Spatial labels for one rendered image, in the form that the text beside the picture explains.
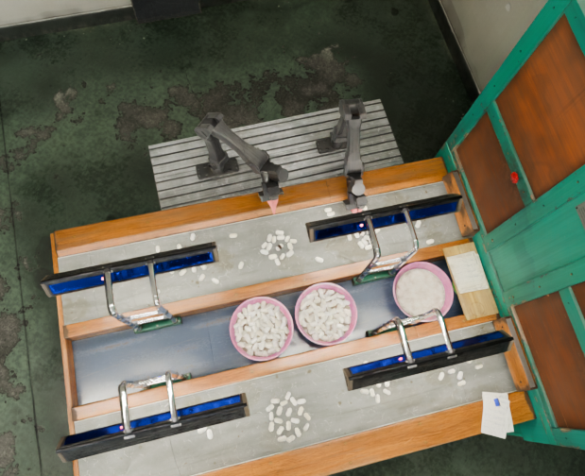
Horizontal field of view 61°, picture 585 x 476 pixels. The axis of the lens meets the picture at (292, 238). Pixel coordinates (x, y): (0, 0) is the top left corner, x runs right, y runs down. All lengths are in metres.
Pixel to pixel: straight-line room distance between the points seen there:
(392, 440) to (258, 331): 0.69
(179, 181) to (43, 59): 1.71
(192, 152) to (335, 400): 1.32
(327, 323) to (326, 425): 0.41
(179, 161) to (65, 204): 1.03
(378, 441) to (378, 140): 1.40
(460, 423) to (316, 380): 0.61
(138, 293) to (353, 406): 1.02
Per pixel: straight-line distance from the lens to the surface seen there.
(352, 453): 2.14
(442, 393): 2.25
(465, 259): 2.34
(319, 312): 2.16
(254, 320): 2.14
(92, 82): 3.65
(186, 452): 2.15
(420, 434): 2.19
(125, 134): 3.39
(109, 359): 2.28
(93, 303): 2.26
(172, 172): 2.46
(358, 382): 1.81
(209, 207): 2.26
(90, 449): 1.85
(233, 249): 2.21
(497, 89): 2.07
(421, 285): 2.29
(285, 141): 2.50
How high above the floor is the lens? 2.86
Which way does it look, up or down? 72 degrees down
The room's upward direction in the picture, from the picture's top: 12 degrees clockwise
